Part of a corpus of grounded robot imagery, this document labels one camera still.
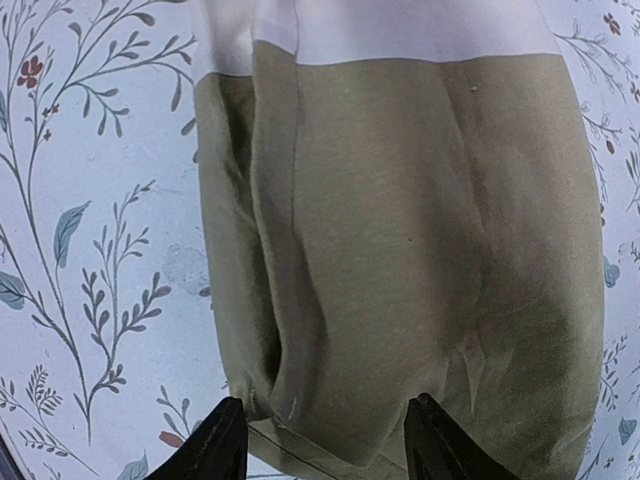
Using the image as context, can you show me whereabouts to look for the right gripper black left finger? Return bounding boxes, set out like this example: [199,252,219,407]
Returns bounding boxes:
[149,397,248,480]

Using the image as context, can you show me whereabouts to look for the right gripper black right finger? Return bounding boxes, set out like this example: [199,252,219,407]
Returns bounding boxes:
[404,393,518,480]

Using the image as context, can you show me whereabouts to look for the tan beige underwear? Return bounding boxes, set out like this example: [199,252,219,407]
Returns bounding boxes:
[190,1,604,479]

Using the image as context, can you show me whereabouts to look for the floral patterned table cloth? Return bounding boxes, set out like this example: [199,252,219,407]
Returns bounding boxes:
[1,1,639,479]

